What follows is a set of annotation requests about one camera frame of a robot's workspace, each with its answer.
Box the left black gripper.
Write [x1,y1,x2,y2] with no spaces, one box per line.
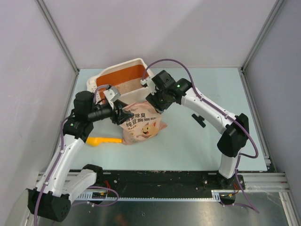
[88,99,134,125]

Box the pink cat litter bag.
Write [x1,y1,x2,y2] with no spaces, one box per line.
[120,101,167,145]

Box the yellow plastic litter scoop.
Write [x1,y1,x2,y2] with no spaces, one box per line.
[86,137,122,147]

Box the white orange litter box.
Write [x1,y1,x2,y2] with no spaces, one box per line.
[87,58,151,105]

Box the black bag sealing clip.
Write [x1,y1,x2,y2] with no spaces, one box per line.
[192,114,206,128]

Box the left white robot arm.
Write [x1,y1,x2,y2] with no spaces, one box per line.
[28,87,133,226]

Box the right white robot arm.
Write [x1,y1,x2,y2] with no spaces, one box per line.
[141,70,249,189]

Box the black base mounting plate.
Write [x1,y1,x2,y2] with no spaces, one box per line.
[95,170,245,198]

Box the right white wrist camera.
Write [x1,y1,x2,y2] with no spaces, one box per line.
[140,76,156,95]

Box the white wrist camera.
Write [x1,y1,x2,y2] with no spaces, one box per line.
[103,86,121,109]
[140,76,156,95]

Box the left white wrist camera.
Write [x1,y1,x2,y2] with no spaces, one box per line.
[103,86,121,109]

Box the grey slotted cable duct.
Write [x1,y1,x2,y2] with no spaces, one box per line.
[75,190,221,202]

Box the aluminium frame rail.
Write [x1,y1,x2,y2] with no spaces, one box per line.
[38,169,288,195]

